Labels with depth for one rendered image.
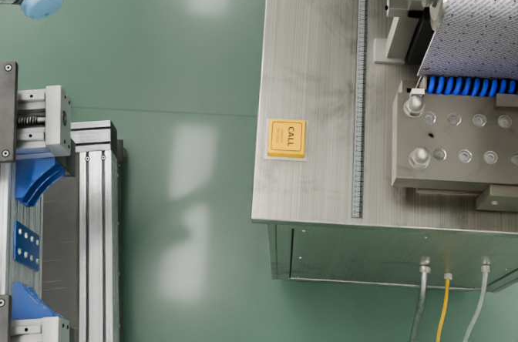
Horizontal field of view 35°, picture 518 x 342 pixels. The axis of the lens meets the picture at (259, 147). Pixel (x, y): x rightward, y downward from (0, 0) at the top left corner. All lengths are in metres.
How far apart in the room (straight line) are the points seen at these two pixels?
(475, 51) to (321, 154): 0.36
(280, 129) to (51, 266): 0.96
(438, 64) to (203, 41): 1.31
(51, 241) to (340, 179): 1.02
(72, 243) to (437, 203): 1.11
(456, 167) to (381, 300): 1.04
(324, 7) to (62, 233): 1.03
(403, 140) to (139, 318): 1.23
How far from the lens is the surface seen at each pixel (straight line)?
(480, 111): 1.50
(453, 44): 1.39
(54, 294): 2.29
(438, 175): 1.45
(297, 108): 1.60
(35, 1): 1.48
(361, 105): 1.61
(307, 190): 1.55
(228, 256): 2.44
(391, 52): 1.62
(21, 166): 1.88
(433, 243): 1.71
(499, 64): 1.48
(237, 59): 2.62
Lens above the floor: 2.40
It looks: 73 degrees down
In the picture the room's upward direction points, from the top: 5 degrees counter-clockwise
